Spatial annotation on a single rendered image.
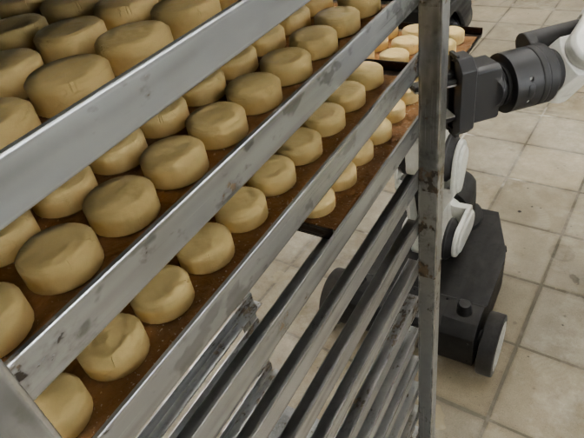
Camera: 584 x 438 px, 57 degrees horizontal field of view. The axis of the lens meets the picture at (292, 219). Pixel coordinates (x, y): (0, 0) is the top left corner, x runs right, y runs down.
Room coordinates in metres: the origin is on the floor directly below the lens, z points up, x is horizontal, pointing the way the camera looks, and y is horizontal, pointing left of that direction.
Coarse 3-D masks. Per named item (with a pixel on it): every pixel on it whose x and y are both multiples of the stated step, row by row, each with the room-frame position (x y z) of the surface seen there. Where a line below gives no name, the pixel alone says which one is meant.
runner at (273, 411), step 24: (408, 192) 0.61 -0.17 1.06; (384, 216) 0.59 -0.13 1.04; (384, 240) 0.53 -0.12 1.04; (360, 264) 0.47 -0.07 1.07; (336, 288) 0.47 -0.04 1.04; (336, 312) 0.42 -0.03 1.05; (312, 336) 0.40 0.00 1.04; (288, 360) 0.38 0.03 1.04; (312, 360) 0.37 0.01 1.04; (288, 384) 0.33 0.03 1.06; (264, 408) 0.32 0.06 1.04; (240, 432) 0.30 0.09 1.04; (264, 432) 0.29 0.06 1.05
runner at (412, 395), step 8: (416, 384) 0.66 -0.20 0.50; (408, 392) 0.65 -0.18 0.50; (416, 392) 0.63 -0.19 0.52; (408, 400) 0.63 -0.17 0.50; (408, 408) 0.59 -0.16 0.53; (400, 416) 0.60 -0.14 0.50; (408, 416) 0.59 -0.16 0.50; (400, 424) 0.58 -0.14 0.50; (392, 432) 0.57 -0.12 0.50; (400, 432) 0.56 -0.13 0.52
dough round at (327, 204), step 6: (330, 192) 0.51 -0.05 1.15; (324, 198) 0.50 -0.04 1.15; (330, 198) 0.50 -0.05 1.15; (318, 204) 0.49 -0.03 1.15; (324, 204) 0.49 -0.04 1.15; (330, 204) 0.50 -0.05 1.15; (318, 210) 0.49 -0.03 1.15; (324, 210) 0.49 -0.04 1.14; (330, 210) 0.50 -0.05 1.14; (312, 216) 0.49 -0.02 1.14; (318, 216) 0.49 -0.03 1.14
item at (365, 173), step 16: (400, 32) 1.01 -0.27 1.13; (464, 48) 0.89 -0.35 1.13; (416, 112) 0.70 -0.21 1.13; (400, 128) 0.66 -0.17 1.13; (384, 144) 0.63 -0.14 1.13; (384, 160) 0.59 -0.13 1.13; (368, 176) 0.56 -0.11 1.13; (336, 192) 0.54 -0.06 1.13; (352, 192) 0.53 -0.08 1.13; (336, 208) 0.51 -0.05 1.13; (320, 224) 0.48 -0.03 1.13; (336, 224) 0.48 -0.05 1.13
